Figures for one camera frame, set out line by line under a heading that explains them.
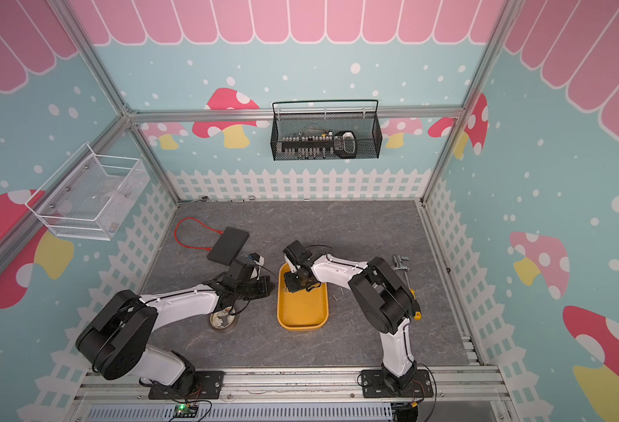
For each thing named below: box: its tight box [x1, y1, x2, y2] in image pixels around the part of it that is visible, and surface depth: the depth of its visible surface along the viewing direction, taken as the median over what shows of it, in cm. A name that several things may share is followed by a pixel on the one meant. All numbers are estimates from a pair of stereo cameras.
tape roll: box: [207, 305, 238, 332], surface depth 87 cm
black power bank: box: [206, 226, 250, 267], surface depth 106 cm
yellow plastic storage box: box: [276, 261, 330, 332], surface depth 89 cm
